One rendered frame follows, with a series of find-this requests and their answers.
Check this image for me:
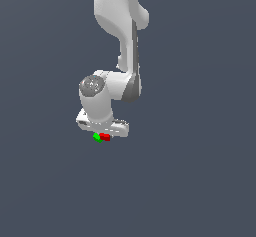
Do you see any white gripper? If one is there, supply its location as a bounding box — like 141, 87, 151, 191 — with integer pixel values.
75, 108, 130, 139

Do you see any green cube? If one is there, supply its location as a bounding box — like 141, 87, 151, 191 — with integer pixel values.
92, 132, 103, 144

